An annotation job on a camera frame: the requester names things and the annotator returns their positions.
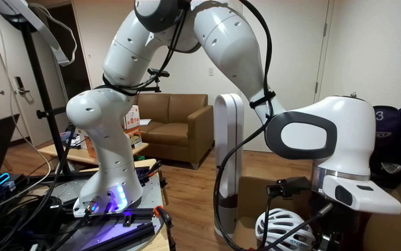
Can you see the white bicycle helmet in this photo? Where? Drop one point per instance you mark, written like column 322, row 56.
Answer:
column 270, row 226

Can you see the silver door handle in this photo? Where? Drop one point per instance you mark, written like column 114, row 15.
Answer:
column 22, row 90

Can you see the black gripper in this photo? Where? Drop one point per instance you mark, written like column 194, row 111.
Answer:
column 334, row 226

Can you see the white tower fan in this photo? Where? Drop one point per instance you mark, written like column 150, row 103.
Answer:
column 228, row 132

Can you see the black camera stand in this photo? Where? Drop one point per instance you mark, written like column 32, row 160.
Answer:
column 29, row 50

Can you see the orange black clamp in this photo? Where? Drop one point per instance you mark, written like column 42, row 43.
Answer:
column 167, row 221

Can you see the wooden coffee table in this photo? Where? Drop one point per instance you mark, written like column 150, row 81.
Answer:
column 88, row 159

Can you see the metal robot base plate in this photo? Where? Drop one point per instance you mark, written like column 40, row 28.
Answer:
column 136, row 228

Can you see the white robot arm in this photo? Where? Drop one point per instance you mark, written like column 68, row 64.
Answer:
column 337, row 131

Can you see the red white box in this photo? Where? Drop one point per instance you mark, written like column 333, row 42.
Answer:
column 131, row 125

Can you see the brown far sofa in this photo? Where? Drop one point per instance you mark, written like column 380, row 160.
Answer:
column 180, row 127

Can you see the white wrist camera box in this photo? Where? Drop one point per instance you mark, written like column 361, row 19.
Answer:
column 361, row 195

